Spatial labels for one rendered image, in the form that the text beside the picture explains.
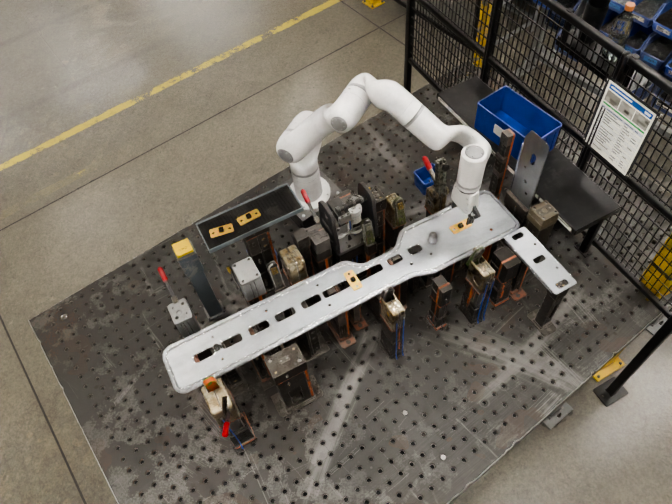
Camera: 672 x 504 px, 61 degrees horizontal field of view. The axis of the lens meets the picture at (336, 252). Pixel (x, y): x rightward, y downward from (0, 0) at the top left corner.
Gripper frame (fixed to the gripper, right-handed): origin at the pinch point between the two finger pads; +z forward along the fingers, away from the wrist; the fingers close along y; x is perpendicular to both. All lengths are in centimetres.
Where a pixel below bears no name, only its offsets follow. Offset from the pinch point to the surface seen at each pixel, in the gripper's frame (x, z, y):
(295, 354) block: -78, 6, 17
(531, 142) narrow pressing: 26.5, -21.0, -1.0
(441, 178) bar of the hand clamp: 0.3, -4.5, -14.8
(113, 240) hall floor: -133, 110, -156
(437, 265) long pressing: -17.1, 8.3, 10.2
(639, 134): 54, -26, 18
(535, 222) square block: 23.5, 5.9, 14.0
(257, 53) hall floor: 18, 109, -276
